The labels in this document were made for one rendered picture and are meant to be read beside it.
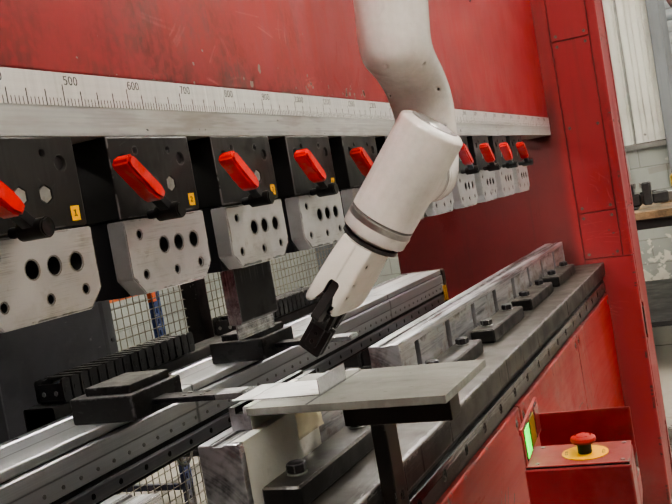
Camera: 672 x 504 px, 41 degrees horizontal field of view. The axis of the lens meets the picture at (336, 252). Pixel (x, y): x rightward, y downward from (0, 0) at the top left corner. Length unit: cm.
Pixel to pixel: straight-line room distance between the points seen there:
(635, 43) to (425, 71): 744
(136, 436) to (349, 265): 46
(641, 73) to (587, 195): 530
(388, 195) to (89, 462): 55
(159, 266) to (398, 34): 38
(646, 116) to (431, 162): 744
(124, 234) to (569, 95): 246
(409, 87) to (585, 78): 213
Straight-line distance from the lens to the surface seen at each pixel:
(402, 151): 105
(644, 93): 847
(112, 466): 132
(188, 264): 101
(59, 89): 90
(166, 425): 142
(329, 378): 116
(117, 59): 99
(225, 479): 113
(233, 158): 107
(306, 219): 129
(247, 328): 119
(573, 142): 323
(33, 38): 90
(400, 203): 106
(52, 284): 84
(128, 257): 93
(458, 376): 112
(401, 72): 109
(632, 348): 328
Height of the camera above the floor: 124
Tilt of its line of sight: 3 degrees down
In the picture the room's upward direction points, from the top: 10 degrees counter-clockwise
